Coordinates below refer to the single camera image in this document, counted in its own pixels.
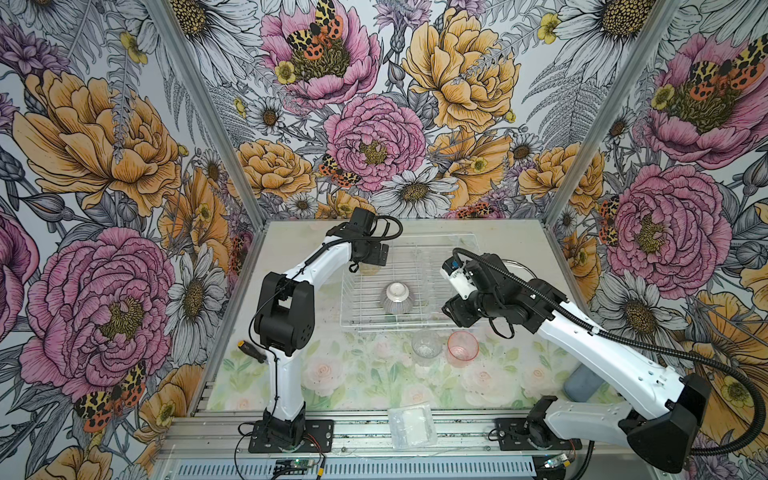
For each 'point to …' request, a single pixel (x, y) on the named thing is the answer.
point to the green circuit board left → (295, 463)
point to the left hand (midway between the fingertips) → (368, 261)
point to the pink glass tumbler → (462, 348)
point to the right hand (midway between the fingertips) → (456, 313)
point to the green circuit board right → (554, 461)
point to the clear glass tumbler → (426, 348)
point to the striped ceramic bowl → (397, 298)
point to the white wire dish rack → (413, 259)
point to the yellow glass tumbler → (369, 269)
